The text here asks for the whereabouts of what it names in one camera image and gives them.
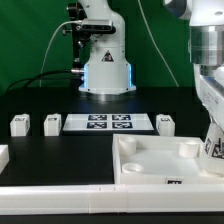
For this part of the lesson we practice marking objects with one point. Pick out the silver camera on base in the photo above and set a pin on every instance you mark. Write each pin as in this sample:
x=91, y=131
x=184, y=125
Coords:
x=100, y=26

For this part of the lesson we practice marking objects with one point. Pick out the white part at left edge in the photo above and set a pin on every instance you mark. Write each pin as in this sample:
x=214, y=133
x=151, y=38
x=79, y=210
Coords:
x=4, y=157

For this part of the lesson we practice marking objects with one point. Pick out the white plate with AprilTags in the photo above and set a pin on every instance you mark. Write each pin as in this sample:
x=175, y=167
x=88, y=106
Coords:
x=108, y=122

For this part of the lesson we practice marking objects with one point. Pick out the white L-shaped obstacle fence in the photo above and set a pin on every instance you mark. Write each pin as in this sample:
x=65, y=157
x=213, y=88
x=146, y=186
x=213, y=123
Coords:
x=89, y=199

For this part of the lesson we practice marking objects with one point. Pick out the white square tabletop part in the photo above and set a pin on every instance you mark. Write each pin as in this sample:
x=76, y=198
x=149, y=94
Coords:
x=149, y=159

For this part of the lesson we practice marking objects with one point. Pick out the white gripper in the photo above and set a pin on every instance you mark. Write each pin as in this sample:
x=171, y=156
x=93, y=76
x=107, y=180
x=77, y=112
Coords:
x=210, y=91

